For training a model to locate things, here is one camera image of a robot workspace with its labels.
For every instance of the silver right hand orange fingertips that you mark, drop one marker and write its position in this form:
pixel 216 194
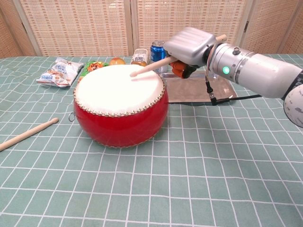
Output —
pixel 189 47

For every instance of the wooden drumstick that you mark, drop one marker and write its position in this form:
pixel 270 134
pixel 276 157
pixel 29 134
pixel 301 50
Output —
pixel 28 133
pixel 151 67

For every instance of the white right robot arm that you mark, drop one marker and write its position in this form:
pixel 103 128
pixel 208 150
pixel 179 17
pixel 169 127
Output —
pixel 258 71

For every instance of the steel rectangular tray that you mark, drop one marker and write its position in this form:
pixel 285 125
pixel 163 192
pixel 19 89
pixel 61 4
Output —
pixel 189 91

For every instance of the red drum white skin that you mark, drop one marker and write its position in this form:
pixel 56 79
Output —
pixel 120 94

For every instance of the bamboo folding screen panel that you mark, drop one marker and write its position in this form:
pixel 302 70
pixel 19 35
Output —
pixel 265 28
pixel 78 28
pixel 189 14
pixel 9 35
pixel 296 40

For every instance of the blue soda can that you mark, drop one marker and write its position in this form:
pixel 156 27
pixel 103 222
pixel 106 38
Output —
pixel 156 53

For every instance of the tea bottle white label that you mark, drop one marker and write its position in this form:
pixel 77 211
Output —
pixel 140 58

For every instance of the yellow red apple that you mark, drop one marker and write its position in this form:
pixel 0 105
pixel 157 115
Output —
pixel 117 61

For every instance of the green snack bag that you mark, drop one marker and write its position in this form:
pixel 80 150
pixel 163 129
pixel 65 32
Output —
pixel 91 67

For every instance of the green checked tablecloth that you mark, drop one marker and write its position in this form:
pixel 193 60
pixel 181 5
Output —
pixel 165 177

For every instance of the white snack bag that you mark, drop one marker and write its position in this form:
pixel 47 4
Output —
pixel 59 73

